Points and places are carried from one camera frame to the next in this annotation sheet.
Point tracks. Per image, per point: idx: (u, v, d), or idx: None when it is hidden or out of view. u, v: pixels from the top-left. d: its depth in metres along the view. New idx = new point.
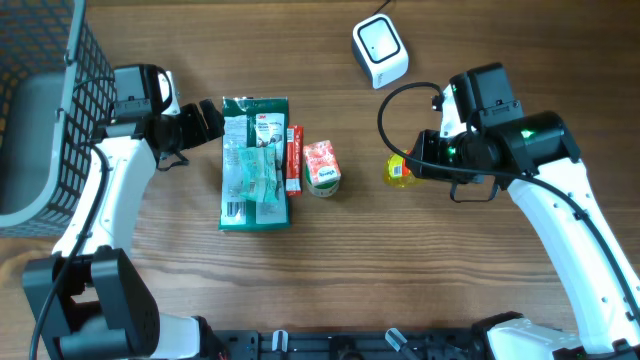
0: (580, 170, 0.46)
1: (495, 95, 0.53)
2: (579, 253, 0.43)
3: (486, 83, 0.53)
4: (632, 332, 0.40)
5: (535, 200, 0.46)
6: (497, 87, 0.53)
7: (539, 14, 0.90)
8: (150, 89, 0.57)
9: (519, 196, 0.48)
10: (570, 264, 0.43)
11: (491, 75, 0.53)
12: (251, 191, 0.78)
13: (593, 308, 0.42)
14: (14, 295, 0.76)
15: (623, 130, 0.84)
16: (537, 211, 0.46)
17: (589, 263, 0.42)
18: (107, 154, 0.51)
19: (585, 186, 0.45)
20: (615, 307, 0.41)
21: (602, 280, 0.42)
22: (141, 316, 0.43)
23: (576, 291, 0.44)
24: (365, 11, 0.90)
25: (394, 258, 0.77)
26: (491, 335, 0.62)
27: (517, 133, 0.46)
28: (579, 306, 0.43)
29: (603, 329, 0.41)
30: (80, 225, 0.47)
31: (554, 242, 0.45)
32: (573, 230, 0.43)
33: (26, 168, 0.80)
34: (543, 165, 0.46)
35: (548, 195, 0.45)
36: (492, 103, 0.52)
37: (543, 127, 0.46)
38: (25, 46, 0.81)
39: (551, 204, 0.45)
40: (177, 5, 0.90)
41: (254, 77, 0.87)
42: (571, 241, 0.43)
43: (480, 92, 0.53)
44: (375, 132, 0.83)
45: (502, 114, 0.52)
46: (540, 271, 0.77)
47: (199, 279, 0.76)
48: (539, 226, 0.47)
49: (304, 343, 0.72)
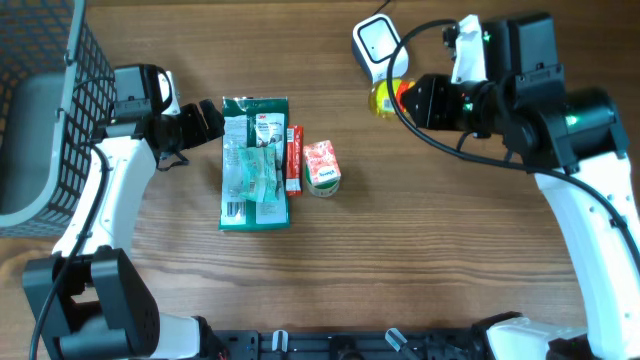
0: (620, 167, 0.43)
1: (537, 57, 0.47)
2: (611, 266, 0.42)
3: (529, 40, 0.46)
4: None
5: (571, 202, 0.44)
6: (540, 46, 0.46)
7: None
8: (150, 89, 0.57)
9: (553, 191, 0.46)
10: (599, 274, 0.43)
11: (536, 30, 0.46)
12: (251, 191, 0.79)
13: (612, 319, 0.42)
14: (15, 295, 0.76)
15: (623, 130, 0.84)
16: (570, 211, 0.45)
17: (619, 277, 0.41)
18: (107, 154, 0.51)
19: (627, 189, 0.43)
20: (636, 324, 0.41)
21: (630, 296, 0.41)
22: (141, 316, 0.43)
23: (596, 297, 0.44)
24: (365, 10, 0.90)
25: (394, 258, 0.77)
26: (491, 334, 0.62)
27: (561, 117, 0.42)
28: (597, 312, 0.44)
29: (620, 343, 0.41)
30: (80, 224, 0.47)
31: (583, 246, 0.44)
32: (609, 241, 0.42)
33: (27, 167, 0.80)
34: (583, 157, 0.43)
35: (587, 198, 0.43)
36: (532, 67, 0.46)
37: (589, 111, 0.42)
38: (25, 47, 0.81)
39: (588, 208, 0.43)
40: (177, 5, 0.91)
41: (254, 77, 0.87)
42: (604, 253, 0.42)
43: (521, 52, 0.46)
44: (375, 132, 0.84)
45: (541, 81, 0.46)
46: (540, 271, 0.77)
47: (199, 279, 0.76)
48: (571, 226, 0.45)
49: (304, 343, 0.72)
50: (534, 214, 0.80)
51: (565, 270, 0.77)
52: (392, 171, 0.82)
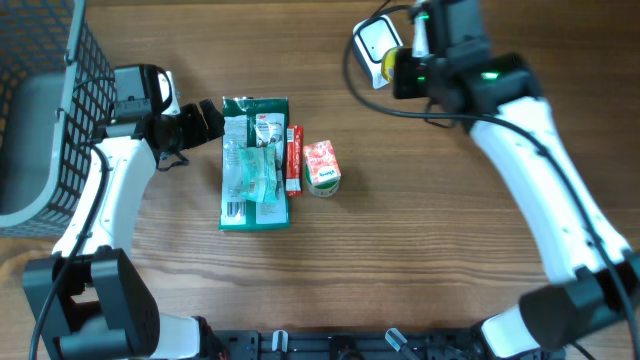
0: (542, 112, 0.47)
1: (465, 29, 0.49)
2: (541, 186, 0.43)
3: (455, 14, 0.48)
4: (590, 258, 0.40)
5: (498, 142, 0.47)
6: (467, 19, 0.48)
7: (539, 14, 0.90)
8: (150, 89, 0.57)
9: (484, 140, 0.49)
10: (534, 199, 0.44)
11: (463, 5, 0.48)
12: (251, 191, 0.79)
13: (554, 238, 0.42)
14: (15, 295, 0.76)
15: (623, 130, 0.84)
16: (501, 154, 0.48)
17: (551, 196, 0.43)
18: (107, 154, 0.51)
19: (546, 126, 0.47)
20: (575, 236, 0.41)
21: (565, 211, 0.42)
22: (141, 316, 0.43)
23: (540, 226, 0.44)
24: (365, 10, 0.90)
25: (394, 258, 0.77)
26: (487, 330, 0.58)
27: (479, 75, 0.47)
28: (543, 240, 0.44)
29: (564, 258, 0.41)
30: (80, 225, 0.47)
31: (517, 180, 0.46)
32: (536, 166, 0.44)
33: (27, 167, 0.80)
34: (505, 105, 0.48)
35: (511, 134, 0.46)
36: (462, 39, 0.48)
37: (506, 71, 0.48)
38: (25, 46, 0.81)
39: (513, 143, 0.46)
40: (177, 5, 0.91)
41: (254, 77, 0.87)
42: (533, 176, 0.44)
43: (449, 25, 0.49)
44: (375, 132, 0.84)
45: (472, 52, 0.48)
46: (540, 271, 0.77)
47: (199, 279, 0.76)
48: (504, 169, 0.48)
49: (304, 343, 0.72)
50: None
51: None
52: (392, 171, 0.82)
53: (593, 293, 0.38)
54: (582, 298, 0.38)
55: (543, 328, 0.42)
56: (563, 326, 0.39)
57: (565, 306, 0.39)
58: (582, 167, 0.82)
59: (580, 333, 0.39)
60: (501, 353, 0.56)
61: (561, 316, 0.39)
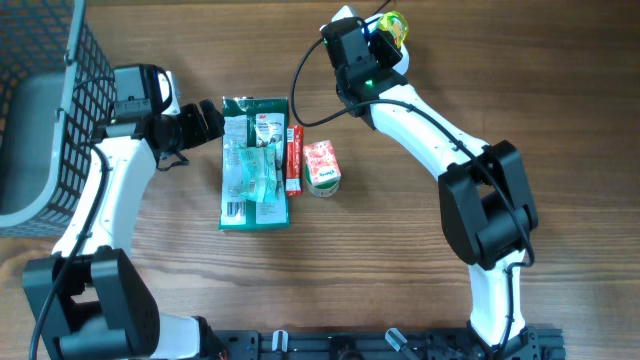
0: (407, 89, 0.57)
1: (356, 52, 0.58)
2: (412, 129, 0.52)
3: (349, 43, 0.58)
4: (457, 159, 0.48)
5: (381, 116, 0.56)
6: (357, 44, 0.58)
7: (539, 14, 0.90)
8: (149, 89, 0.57)
9: (377, 122, 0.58)
10: (413, 141, 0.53)
11: (352, 36, 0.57)
12: (251, 191, 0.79)
13: (434, 159, 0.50)
14: (15, 295, 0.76)
15: (624, 130, 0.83)
16: (388, 124, 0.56)
17: (420, 132, 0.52)
18: (107, 154, 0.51)
19: (412, 95, 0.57)
20: (443, 148, 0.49)
21: (433, 137, 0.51)
22: (141, 315, 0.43)
23: (427, 159, 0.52)
24: (365, 10, 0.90)
25: (394, 258, 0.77)
26: (476, 323, 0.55)
27: (368, 87, 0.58)
28: (431, 166, 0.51)
29: (441, 170, 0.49)
30: (80, 225, 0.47)
31: (403, 135, 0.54)
32: (408, 119, 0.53)
33: (26, 167, 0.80)
34: (383, 94, 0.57)
35: (386, 105, 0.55)
36: (354, 59, 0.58)
37: (386, 79, 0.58)
38: (25, 46, 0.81)
39: (390, 110, 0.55)
40: (177, 5, 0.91)
41: (254, 77, 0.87)
42: (405, 125, 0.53)
43: (344, 51, 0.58)
44: (375, 132, 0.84)
45: (362, 69, 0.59)
46: (541, 271, 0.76)
47: (199, 279, 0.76)
48: (392, 132, 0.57)
49: (304, 343, 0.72)
50: None
51: (566, 271, 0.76)
52: (392, 171, 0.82)
53: (463, 179, 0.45)
54: (456, 185, 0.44)
55: (457, 235, 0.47)
56: (460, 221, 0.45)
57: (449, 199, 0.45)
58: (583, 166, 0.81)
59: (474, 223, 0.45)
60: (494, 338, 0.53)
61: (452, 210, 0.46)
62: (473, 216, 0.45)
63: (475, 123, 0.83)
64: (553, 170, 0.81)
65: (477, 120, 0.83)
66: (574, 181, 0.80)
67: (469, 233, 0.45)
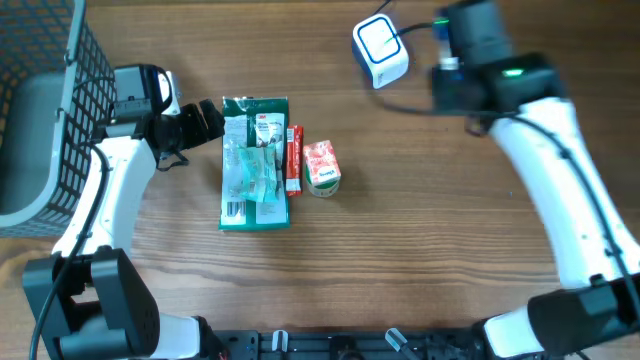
0: (564, 109, 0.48)
1: (485, 33, 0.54)
2: (560, 190, 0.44)
3: (478, 18, 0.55)
4: (607, 269, 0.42)
5: (521, 141, 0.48)
6: (483, 20, 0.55)
7: (539, 13, 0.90)
8: (149, 89, 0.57)
9: (501, 133, 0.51)
10: (549, 197, 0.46)
11: (477, 12, 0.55)
12: (251, 191, 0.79)
13: (573, 247, 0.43)
14: (14, 295, 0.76)
15: (623, 130, 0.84)
16: (520, 152, 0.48)
17: (571, 203, 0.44)
18: (107, 154, 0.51)
19: (568, 126, 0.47)
20: (595, 242, 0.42)
21: (579, 216, 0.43)
22: (141, 316, 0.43)
23: (557, 228, 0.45)
24: (365, 10, 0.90)
25: (394, 258, 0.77)
26: (489, 326, 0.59)
27: (500, 73, 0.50)
28: (561, 247, 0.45)
29: (581, 275, 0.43)
30: (80, 224, 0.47)
31: (535, 178, 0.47)
32: (555, 169, 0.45)
33: (27, 168, 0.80)
34: (528, 103, 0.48)
35: (533, 135, 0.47)
36: (480, 38, 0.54)
37: (533, 65, 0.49)
38: (25, 47, 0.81)
39: (536, 145, 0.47)
40: (177, 5, 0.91)
41: (254, 77, 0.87)
42: (552, 177, 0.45)
43: (468, 27, 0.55)
44: (375, 132, 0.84)
45: (490, 52, 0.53)
46: (541, 271, 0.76)
47: (199, 279, 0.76)
48: (525, 170, 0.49)
49: (304, 343, 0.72)
50: (534, 214, 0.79)
51: None
52: (392, 171, 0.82)
53: (603, 302, 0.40)
54: (592, 305, 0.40)
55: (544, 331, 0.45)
56: (570, 326, 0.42)
57: (577, 309, 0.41)
58: None
59: (588, 341, 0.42)
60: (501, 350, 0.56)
61: (570, 316, 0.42)
62: (590, 335, 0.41)
63: None
64: None
65: None
66: None
67: (573, 339, 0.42)
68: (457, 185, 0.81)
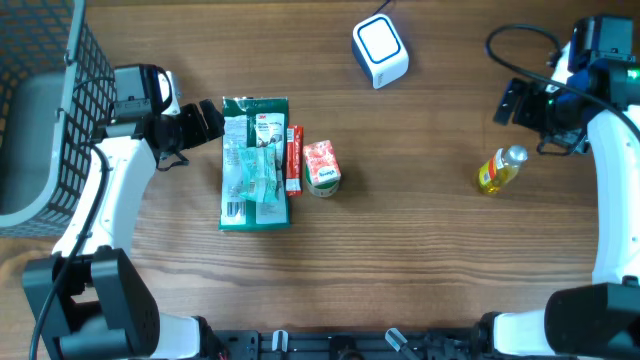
0: None
1: (611, 43, 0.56)
2: (634, 193, 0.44)
3: (604, 31, 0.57)
4: None
5: (612, 134, 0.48)
6: (617, 36, 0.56)
7: (541, 13, 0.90)
8: (150, 89, 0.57)
9: (596, 127, 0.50)
10: (617, 197, 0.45)
11: (615, 24, 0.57)
12: (251, 191, 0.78)
13: (620, 243, 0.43)
14: (14, 295, 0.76)
15: None
16: (608, 144, 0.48)
17: (637, 211, 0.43)
18: (107, 154, 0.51)
19: None
20: None
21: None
22: (141, 316, 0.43)
23: (612, 225, 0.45)
24: (365, 10, 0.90)
25: (394, 258, 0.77)
26: (497, 322, 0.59)
27: (622, 68, 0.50)
28: (608, 242, 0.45)
29: (622, 263, 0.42)
30: (80, 225, 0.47)
31: (611, 176, 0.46)
32: (636, 174, 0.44)
33: (26, 167, 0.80)
34: (632, 105, 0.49)
35: (625, 134, 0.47)
36: (607, 49, 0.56)
37: None
38: (25, 47, 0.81)
39: (624, 143, 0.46)
40: (177, 5, 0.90)
41: (254, 77, 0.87)
42: (627, 174, 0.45)
43: (598, 35, 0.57)
44: (375, 132, 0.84)
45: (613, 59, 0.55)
46: (540, 271, 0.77)
47: (199, 279, 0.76)
48: (603, 163, 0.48)
49: (304, 343, 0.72)
50: (534, 214, 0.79)
51: (565, 270, 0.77)
52: (392, 171, 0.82)
53: (630, 306, 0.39)
54: (618, 302, 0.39)
55: (557, 314, 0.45)
56: (585, 316, 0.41)
57: (599, 301, 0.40)
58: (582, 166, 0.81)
59: (592, 334, 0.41)
60: (502, 346, 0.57)
61: (590, 309, 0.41)
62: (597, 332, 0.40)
63: (475, 124, 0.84)
64: (553, 170, 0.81)
65: (477, 120, 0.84)
66: (573, 182, 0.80)
67: (583, 333, 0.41)
68: (456, 185, 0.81)
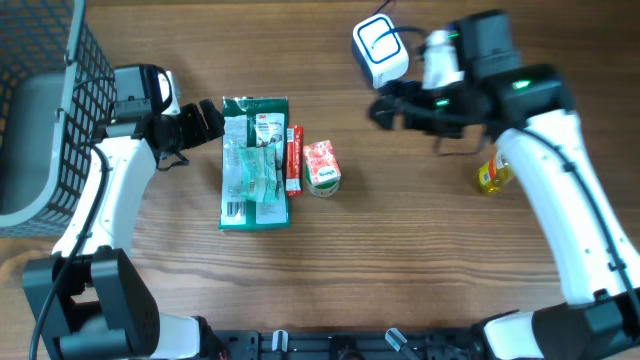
0: (561, 115, 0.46)
1: (492, 45, 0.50)
2: (565, 207, 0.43)
3: (483, 32, 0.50)
4: (611, 277, 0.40)
5: (524, 153, 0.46)
6: (496, 35, 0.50)
7: (541, 13, 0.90)
8: (149, 89, 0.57)
9: (508, 147, 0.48)
10: (556, 214, 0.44)
11: (487, 24, 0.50)
12: (251, 191, 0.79)
13: (574, 260, 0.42)
14: (14, 295, 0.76)
15: (624, 129, 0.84)
16: (525, 164, 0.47)
17: (578, 224, 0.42)
18: (107, 154, 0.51)
19: (575, 139, 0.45)
20: (597, 255, 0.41)
21: (586, 232, 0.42)
22: (141, 316, 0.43)
23: (561, 243, 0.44)
24: (365, 10, 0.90)
25: (394, 258, 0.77)
26: (488, 328, 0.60)
27: (510, 84, 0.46)
28: (564, 261, 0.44)
29: (585, 283, 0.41)
30: (80, 225, 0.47)
31: (540, 193, 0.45)
32: (559, 183, 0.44)
33: (26, 167, 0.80)
34: (534, 117, 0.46)
35: (537, 147, 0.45)
36: (489, 52, 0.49)
37: (541, 79, 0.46)
38: (25, 47, 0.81)
39: (539, 157, 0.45)
40: (177, 5, 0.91)
41: (254, 77, 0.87)
42: (555, 187, 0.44)
43: (478, 41, 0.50)
44: (375, 132, 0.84)
45: (496, 65, 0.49)
46: (540, 271, 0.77)
47: (199, 279, 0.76)
48: (527, 181, 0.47)
49: (304, 343, 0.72)
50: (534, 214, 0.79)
51: None
52: (392, 171, 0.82)
53: (613, 324, 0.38)
54: (600, 328, 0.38)
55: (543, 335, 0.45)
56: (572, 345, 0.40)
57: (581, 329, 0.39)
58: None
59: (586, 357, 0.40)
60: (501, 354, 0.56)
61: (575, 336, 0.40)
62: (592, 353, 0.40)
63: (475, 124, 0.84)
64: None
65: None
66: None
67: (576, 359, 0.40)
68: (456, 185, 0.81)
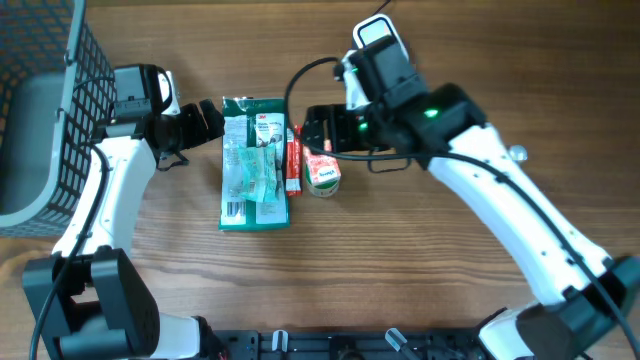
0: (477, 131, 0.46)
1: (395, 75, 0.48)
2: (511, 218, 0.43)
3: (384, 63, 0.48)
4: (574, 273, 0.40)
5: (455, 174, 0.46)
6: (397, 63, 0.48)
7: (540, 13, 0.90)
8: (150, 89, 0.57)
9: (441, 170, 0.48)
10: (506, 226, 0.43)
11: (386, 56, 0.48)
12: (251, 191, 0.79)
13: (536, 265, 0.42)
14: (14, 295, 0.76)
15: (624, 129, 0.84)
16: (463, 184, 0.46)
17: (527, 233, 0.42)
18: (107, 154, 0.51)
19: (498, 148, 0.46)
20: (554, 255, 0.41)
21: (537, 236, 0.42)
22: (141, 316, 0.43)
23: (520, 251, 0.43)
24: (365, 10, 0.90)
25: (394, 258, 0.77)
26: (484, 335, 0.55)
27: (421, 114, 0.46)
28: (529, 267, 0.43)
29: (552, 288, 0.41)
30: (80, 224, 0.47)
31: (486, 209, 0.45)
32: (499, 195, 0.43)
33: (26, 167, 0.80)
34: (454, 142, 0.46)
35: (466, 167, 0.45)
36: (394, 82, 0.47)
37: (449, 104, 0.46)
38: (25, 47, 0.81)
39: (472, 176, 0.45)
40: (177, 5, 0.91)
41: (254, 77, 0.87)
42: (496, 202, 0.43)
43: (380, 75, 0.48)
44: None
45: (405, 94, 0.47)
46: None
47: (199, 279, 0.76)
48: (471, 198, 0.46)
49: (304, 343, 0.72)
50: None
51: None
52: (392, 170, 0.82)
53: (586, 315, 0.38)
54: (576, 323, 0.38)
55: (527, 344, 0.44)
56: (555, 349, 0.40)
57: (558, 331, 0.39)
58: (581, 166, 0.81)
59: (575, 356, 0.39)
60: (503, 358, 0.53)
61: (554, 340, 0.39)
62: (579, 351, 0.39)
63: None
64: (553, 171, 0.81)
65: None
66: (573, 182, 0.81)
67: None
68: None
